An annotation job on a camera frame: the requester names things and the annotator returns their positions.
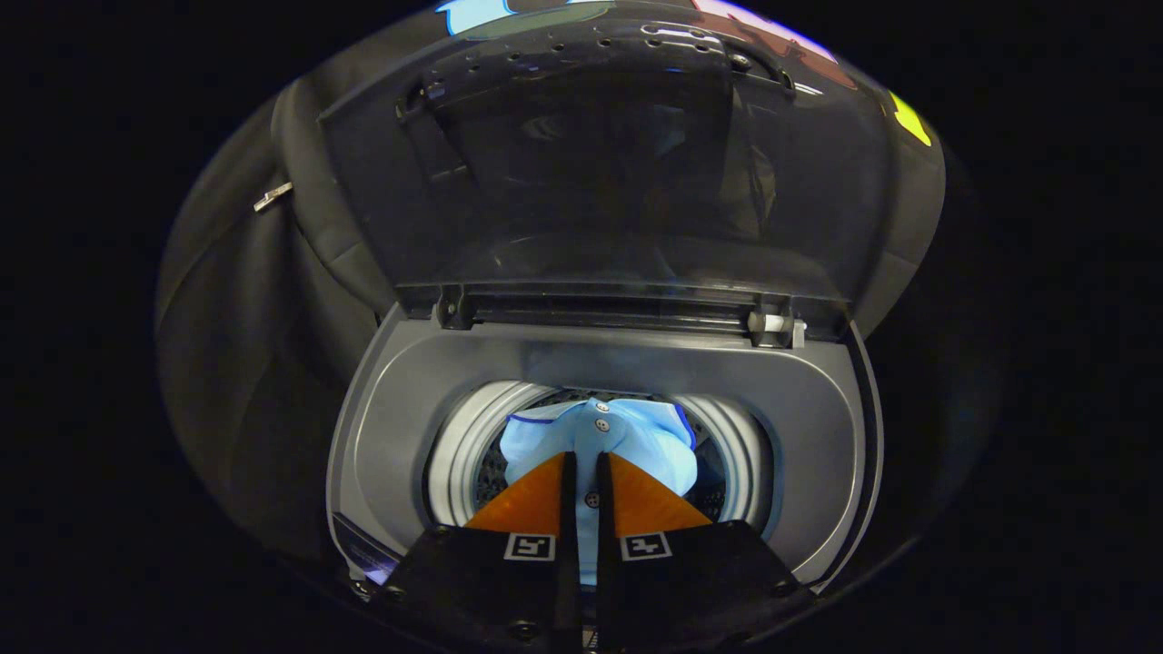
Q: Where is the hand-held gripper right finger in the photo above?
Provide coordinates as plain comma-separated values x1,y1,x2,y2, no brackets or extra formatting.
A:
596,451,814,650

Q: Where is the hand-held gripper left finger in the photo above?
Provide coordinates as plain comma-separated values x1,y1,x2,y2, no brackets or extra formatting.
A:
382,451,581,650

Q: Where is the light blue polo shirt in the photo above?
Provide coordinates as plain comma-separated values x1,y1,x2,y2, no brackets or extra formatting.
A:
500,397,699,587

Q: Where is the dark transparent washing machine lid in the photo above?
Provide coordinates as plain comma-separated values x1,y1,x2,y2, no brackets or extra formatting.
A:
318,23,896,342

